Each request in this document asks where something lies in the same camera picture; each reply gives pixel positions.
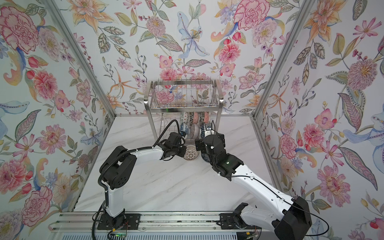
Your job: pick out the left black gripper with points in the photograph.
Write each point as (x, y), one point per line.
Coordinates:
(183, 148)

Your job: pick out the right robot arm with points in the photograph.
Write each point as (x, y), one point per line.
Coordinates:
(288, 218)

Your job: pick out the purple striped bowl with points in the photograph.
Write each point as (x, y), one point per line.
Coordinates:
(195, 131)

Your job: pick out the blue triangle pattern bowl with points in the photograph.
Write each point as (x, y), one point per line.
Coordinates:
(203, 128)

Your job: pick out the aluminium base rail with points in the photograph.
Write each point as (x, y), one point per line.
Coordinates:
(149, 222)

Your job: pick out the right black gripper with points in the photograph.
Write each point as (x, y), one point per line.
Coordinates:
(201, 145)

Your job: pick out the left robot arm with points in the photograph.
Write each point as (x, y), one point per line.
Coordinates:
(115, 172)

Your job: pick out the white brown lattice bowl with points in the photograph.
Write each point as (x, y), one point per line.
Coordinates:
(191, 153)

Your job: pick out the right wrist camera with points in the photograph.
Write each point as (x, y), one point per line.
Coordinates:
(209, 131)

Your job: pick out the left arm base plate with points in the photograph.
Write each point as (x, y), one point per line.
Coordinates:
(121, 222)

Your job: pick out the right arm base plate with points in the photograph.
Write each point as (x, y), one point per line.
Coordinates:
(232, 221)

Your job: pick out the steel two-tier dish rack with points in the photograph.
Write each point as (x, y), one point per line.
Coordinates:
(165, 101)

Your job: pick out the green leaf pattern bowl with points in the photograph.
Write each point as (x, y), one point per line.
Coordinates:
(205, 117)

